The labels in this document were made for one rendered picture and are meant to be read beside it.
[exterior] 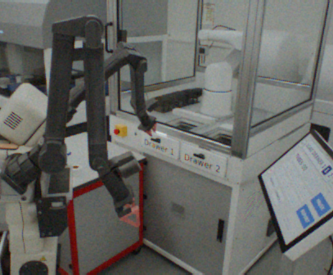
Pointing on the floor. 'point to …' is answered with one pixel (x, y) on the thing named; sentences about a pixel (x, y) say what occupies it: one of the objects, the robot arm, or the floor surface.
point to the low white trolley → (97, 216)
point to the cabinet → (202, 216)
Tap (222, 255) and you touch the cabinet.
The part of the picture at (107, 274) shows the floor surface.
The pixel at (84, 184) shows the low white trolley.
